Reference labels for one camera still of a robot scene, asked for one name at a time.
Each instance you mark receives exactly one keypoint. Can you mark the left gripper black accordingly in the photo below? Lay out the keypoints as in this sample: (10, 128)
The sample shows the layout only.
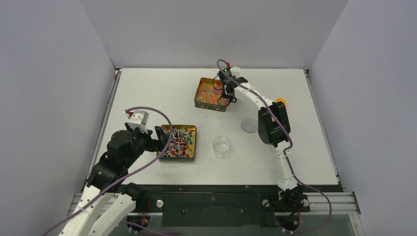
(153, 144)

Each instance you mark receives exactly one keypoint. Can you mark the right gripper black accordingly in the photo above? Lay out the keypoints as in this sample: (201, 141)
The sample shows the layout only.
(229, 90)

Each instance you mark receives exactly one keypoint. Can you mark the tin box of gummy candies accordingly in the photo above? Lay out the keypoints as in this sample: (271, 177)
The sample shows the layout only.
(207, 94)

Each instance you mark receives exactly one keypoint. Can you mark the tin box of lollipops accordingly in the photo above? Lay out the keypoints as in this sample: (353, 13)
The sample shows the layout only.
(182, 147)

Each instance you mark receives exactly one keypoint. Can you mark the orange plastic scoop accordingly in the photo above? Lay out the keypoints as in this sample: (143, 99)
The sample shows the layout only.
(281, 100)

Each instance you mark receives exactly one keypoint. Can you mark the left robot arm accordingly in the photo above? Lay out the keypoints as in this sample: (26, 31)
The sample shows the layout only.
(106, 200)

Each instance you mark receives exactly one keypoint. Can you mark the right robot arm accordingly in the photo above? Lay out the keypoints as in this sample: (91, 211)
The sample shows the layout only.
(273, 130)

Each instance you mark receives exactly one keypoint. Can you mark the clear round lid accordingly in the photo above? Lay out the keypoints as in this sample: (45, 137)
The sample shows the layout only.
(250, 125)

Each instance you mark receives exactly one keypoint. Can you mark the clear plastic round container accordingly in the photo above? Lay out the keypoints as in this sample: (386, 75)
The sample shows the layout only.
(221, 146)

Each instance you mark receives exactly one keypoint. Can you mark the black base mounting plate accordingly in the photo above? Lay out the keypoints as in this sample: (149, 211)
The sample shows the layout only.
(222, 206)

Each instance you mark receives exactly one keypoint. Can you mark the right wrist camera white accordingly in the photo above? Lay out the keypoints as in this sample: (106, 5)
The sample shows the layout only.
(235, 71)

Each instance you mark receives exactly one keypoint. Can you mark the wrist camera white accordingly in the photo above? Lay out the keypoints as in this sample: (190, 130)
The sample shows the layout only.
(235, 71)
(136, 119)

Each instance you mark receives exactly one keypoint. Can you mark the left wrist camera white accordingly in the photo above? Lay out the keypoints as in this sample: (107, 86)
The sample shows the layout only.
(136, 119)

